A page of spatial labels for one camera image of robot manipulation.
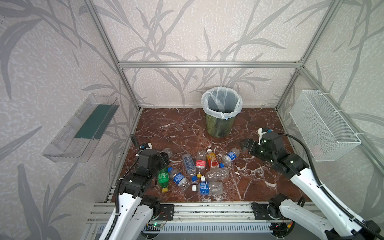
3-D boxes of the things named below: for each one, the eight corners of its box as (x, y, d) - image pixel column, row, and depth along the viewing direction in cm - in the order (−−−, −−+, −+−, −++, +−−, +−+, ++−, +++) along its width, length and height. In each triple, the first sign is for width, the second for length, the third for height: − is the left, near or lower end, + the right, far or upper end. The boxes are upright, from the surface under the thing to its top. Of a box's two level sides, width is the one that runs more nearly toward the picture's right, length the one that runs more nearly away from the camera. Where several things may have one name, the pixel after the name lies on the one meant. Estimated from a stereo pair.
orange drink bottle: (210, 171, 90) (210, 167, 85) (204, 153, 97) (204, 149, 93) (218, 169, 90) (219, 165, 86) (212, 151, 98) (212, 147, 93)
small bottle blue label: (223, 171, 90) (224, 167, 85) (217, 165, 92) (218, 161, 88) (239, 155, 96) (240, 151, 92) (233, 150, 99) (234, 146, 94)
